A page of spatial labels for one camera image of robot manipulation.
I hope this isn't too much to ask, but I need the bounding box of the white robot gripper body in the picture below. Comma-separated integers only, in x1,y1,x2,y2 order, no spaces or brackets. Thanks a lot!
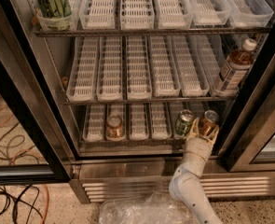
182,137,213,175

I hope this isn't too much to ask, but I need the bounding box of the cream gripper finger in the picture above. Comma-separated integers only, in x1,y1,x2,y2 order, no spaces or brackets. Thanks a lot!
186,118,199,140
205,125,219,145

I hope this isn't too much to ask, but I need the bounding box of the orange can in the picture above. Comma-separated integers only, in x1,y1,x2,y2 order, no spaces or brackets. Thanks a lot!
106,115,123,138
199,110,219,136

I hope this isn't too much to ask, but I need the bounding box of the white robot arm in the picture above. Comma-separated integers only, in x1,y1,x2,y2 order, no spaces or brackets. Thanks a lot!
169,118,223,224

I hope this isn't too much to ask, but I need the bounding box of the shelf tray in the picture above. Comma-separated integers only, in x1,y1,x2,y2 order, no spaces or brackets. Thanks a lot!
79,0,117,30
36,0,82,31
96,36,123,101
148,36,180,97
172,35,210,97
66,37,99,103
120,0,155,30
149,104,172,140
227,0,274,28
130,104,149,141
105,105,126,141
188,102,211,119
154,0,194,30
82,105,105,142
189,0,231,26
191,34,240,98
169,103,187,139
126,36,152,100

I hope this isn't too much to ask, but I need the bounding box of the right glass fridge door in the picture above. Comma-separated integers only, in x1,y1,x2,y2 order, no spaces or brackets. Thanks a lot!
225,40,275,173

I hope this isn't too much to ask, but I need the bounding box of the glass fridge door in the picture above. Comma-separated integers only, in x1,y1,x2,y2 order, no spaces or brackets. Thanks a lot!
0,0,73,185
225,40,275,173

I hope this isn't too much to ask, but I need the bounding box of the stainless fridge cabinet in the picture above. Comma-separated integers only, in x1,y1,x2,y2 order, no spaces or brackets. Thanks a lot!
34,0,275,203

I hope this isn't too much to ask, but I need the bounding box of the left glass fridge door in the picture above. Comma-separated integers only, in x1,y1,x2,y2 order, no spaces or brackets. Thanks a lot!
0,0,73,185

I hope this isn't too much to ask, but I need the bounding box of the green tall can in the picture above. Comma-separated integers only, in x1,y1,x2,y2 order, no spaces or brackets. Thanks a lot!
37,0,72,19

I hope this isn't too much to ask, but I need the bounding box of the clear plastic bin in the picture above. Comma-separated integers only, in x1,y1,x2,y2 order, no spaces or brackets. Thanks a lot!
99,192,199,224

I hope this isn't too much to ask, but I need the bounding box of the brown tea bottle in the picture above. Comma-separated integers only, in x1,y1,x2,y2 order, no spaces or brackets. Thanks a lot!
214,38,256,91

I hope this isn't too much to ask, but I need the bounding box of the orange floor cable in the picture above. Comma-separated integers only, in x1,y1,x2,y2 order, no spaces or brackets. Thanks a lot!
40,184,50,224

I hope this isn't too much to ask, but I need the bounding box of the black floor cable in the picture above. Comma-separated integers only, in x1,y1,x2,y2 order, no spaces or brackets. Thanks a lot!
0,184,44,224

